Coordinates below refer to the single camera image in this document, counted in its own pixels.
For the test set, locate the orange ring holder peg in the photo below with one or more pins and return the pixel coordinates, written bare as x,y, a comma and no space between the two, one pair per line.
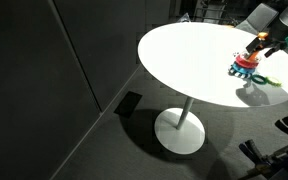
261,36

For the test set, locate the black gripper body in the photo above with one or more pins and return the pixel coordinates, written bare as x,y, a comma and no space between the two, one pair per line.
275,41

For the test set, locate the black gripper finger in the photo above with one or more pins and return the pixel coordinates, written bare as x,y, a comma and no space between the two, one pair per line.
254,46
270,52

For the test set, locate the black clamp tools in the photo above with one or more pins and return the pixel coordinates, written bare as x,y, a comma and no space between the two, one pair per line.
271,167

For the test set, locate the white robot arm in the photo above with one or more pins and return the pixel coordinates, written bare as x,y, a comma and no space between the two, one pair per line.
272,30

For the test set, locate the white table pedestal base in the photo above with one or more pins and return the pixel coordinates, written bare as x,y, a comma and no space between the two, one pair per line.
179,130

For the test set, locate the black floor plate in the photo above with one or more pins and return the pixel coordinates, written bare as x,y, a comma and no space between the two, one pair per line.
128,104

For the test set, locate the grey chair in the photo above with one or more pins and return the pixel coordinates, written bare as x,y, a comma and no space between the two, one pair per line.
259,19

